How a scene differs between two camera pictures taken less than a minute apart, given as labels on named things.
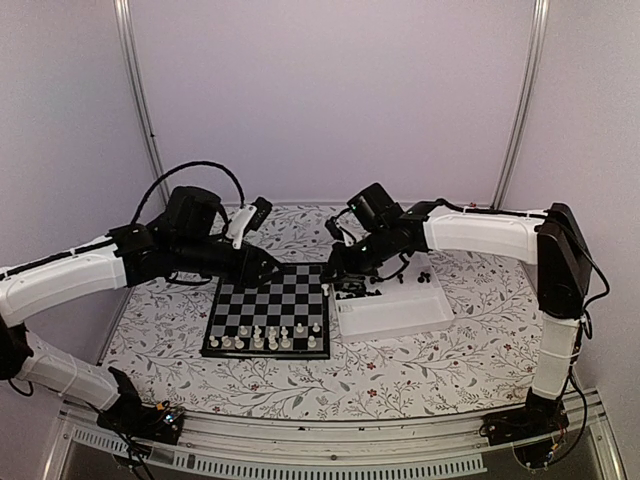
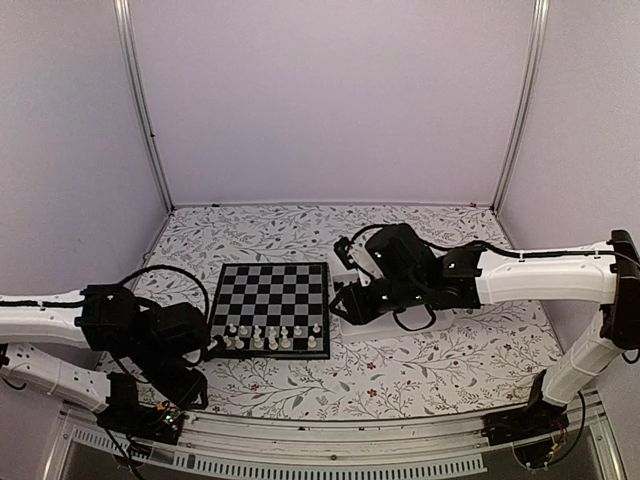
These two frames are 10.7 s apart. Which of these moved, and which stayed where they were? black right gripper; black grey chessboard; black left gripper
Moved: black right gripper; black left gripper
Stayed: black grey chessboard
